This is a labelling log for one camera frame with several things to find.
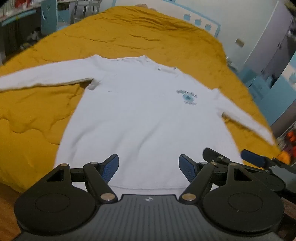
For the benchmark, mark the blue cubby shelf cabinet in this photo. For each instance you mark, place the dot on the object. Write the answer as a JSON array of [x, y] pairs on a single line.
[[48, 16]]

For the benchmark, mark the mustard yellow blanket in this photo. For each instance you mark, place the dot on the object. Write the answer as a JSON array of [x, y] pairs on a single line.
[[138, 34]]

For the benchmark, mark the grey chair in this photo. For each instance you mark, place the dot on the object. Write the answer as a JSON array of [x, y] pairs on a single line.
[[84, 9]]

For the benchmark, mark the wall socket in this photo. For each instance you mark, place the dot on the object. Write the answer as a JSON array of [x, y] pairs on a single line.
[[240, 42]]

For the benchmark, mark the white wardrobe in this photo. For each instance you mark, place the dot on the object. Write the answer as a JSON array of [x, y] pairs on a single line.
[[270, 34]]

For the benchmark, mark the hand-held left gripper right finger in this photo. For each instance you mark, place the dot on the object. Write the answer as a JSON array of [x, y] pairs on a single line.
[[187, 168]]

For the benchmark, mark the blue apple sticker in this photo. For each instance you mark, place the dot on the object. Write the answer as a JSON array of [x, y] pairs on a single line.
[[208, 27], [198, 22], [187, 16]]

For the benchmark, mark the white wall panel blue border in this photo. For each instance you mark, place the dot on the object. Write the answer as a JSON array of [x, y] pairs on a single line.
[[211, 12]]

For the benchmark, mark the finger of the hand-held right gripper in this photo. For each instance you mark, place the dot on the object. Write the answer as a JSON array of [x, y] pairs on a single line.
[[253, 158], [215, 154]]

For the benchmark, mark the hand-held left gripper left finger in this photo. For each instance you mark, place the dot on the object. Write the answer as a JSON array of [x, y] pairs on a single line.
[[110, 168]]

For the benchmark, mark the orange round object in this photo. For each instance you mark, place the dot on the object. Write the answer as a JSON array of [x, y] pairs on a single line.
[[284, 158]]

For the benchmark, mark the white long-sleeved shirt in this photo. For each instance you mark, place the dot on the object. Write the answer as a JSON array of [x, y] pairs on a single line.
[[138, 115]]

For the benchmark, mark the blue low cabinet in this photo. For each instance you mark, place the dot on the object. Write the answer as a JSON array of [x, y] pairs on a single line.
[[281, 97]]

